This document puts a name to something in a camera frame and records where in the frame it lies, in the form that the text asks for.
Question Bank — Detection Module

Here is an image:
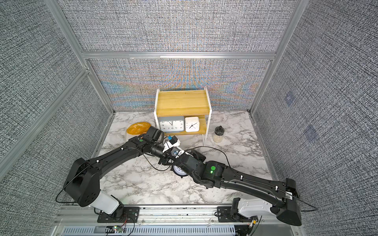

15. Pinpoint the black twin-bell alarm clock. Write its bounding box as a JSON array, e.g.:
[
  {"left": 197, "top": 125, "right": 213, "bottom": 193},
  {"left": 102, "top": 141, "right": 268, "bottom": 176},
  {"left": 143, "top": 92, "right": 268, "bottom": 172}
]
[{"left": 171, "top": 166, "right": 188, "bottom": 178}]

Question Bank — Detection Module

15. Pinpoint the grey rectangular alarm clock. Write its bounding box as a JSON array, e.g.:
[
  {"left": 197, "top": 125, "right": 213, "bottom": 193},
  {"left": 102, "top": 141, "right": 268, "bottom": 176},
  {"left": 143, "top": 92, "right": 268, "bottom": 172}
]
[{"left": 158, "top": 116, "right": 185, "bottom": 132}]

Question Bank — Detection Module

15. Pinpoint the white square alarm clock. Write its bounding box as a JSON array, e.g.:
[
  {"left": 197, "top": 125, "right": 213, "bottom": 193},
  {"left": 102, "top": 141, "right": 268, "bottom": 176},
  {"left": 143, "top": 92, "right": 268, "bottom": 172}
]
[{"left": 185, "top": 117, "right": 200, "bottom": 132}]

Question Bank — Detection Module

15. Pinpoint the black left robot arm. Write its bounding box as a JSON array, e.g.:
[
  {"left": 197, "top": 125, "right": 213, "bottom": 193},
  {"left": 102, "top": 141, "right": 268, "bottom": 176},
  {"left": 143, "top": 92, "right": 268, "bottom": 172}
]
[{"left": 56, "top": 126, "right": 164, "bottom": 221}]

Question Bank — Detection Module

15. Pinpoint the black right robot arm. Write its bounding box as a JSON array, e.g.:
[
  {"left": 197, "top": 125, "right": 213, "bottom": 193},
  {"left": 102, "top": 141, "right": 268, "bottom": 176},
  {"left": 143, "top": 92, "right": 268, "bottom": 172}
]
[{"left": 167, "top": 147, "right": 306, "bottom": 226}]

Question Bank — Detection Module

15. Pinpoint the wooden two-tier shelf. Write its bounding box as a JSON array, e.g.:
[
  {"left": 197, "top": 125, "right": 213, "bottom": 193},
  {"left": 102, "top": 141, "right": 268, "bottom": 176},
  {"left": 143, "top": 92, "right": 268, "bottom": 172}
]
[{"left": 154, "top": 88, "right": 212, "bottom": 141}]

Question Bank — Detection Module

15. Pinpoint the glass jar with black lid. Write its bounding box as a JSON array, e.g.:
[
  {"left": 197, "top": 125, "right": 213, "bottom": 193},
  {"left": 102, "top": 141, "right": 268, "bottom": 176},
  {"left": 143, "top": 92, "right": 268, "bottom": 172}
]
[{"left": 213, "top": 125, "right": 224, "bottom": 143}]

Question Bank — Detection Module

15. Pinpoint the sesame seeded bread loaf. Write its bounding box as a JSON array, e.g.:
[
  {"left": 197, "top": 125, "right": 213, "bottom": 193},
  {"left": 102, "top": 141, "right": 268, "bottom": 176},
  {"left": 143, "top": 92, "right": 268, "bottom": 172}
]
[{"left": 126, "top": 122, "right": 152, "bottom": 135}]

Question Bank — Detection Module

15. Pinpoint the white rectangular tray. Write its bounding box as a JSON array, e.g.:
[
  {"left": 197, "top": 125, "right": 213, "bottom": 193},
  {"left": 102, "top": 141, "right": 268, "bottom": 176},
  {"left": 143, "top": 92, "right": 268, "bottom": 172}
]
[{"left": 125, "top": 122, "right": 155, "bottom": 142}]

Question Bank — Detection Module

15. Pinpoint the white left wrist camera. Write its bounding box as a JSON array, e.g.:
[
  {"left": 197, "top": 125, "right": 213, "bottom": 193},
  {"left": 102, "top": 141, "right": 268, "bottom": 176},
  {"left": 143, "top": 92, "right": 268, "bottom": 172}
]
[{"left": 163, "top": 136, "right": 181, "bottom": 152}]

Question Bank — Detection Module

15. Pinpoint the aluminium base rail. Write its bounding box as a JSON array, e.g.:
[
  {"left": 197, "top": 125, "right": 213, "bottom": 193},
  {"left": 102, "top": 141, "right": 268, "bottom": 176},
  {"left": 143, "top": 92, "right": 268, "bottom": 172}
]
[{"left": 50, "top": 200, "right": 305, "bottom": 236}]

